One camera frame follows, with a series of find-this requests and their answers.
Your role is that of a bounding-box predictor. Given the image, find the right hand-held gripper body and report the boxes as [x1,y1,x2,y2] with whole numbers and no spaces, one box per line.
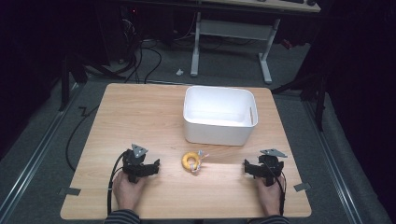
[258,147,289,188]

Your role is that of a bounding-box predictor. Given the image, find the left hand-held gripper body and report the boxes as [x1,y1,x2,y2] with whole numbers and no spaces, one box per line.
[121,143,149,184]

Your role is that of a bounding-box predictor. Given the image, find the person's left hand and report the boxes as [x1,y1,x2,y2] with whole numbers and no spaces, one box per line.
[112,171,148,214]

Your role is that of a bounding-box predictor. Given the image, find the person's right hand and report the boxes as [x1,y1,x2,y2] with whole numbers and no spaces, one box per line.
[254,175,287,217]

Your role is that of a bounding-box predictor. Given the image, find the grey tape strip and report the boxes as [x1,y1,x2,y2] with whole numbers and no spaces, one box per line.
[293,182,312,192]
[58,187,82,197]

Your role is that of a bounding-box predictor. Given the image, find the white plastic bin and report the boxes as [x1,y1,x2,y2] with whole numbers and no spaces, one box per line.
[182,85,260,147]

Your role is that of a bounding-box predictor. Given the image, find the black metal stand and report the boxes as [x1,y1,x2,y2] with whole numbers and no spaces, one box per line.
[270,73,330,133]
[57,54,127,113]

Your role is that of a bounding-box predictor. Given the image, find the dark computer tower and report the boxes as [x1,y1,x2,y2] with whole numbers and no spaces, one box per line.
[104,4,143,64]

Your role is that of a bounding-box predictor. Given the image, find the white-framed wooden desk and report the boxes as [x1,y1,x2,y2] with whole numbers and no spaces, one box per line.
[190,0,322,85]

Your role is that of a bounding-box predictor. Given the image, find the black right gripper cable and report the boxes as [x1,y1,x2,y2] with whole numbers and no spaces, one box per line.
[262,161,287,217]

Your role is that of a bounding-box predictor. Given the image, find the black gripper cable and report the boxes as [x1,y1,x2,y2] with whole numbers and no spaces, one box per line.
[106,150,129,217]
[262,161,287,217]

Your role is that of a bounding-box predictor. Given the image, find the yellow ring toy with strings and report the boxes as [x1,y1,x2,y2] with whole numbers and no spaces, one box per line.
[181,149,210,175]

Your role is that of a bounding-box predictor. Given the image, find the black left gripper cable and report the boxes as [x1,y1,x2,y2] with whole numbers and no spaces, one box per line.
[106,150,129,217]

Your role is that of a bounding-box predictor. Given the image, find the metal floor rail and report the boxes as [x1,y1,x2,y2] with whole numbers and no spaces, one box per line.
[301,98,365,224]
[0,81,82,220]

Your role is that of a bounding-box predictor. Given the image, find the thin black floor cable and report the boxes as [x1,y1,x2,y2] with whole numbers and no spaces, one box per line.
[64,105,101,173]

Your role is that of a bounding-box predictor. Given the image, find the bundle of black floor cables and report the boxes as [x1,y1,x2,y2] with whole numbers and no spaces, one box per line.
[120,18,163,85]

